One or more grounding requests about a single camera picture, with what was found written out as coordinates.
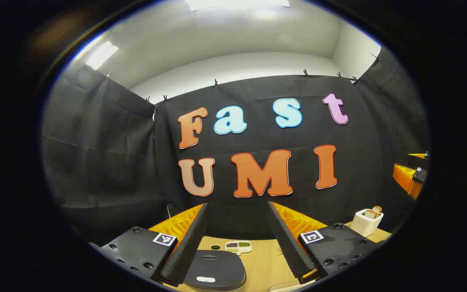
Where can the white toaster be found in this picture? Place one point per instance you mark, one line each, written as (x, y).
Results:
(364, 226)

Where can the ceiling light panel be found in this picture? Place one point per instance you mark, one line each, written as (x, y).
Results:
(237, 3)
(101, 54)

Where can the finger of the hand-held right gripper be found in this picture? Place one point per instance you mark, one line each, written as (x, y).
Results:
(418, 155)
(404, 175)

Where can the dark grey rice cooker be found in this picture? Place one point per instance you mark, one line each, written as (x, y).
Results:
(217, 269)

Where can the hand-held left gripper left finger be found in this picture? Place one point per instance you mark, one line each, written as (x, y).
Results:
(191, 239)

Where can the black backdrop cloth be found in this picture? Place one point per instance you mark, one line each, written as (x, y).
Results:
(108, 162)

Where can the row of backdrop clips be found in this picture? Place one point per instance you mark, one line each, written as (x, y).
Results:
(215, 83)

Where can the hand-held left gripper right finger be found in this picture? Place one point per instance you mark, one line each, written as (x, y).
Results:
(288, 247)

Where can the white divided grain dish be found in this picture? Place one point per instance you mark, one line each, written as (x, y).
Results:
(238, 246)

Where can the toast bread slice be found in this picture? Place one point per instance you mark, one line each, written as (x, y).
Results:
(370, 214)
(377, 209)

